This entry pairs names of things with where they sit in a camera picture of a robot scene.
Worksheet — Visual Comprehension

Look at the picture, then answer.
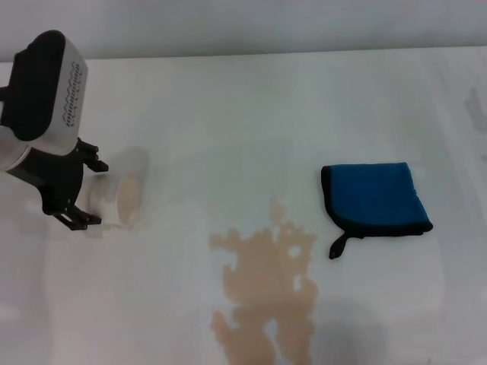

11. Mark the white paper cup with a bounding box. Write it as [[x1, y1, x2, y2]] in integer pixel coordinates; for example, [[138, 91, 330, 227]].
[[77, 146, 150, 239]]

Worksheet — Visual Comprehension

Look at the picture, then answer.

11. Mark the blue rag with black trim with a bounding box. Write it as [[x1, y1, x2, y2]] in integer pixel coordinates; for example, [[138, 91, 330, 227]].
[[320, 161, 434, 261]]

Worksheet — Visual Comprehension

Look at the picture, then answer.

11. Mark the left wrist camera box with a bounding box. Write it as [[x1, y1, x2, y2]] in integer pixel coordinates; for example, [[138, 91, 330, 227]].
[[0, 30, 91, 157]]

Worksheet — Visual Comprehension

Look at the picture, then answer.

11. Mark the brown water stain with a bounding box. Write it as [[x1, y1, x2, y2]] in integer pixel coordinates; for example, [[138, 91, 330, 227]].
[[208, 197, 320, 365]]

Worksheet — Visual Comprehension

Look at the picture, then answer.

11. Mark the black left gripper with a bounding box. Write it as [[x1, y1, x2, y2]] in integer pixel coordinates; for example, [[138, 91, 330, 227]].
[[5, 138, 110, 233]]

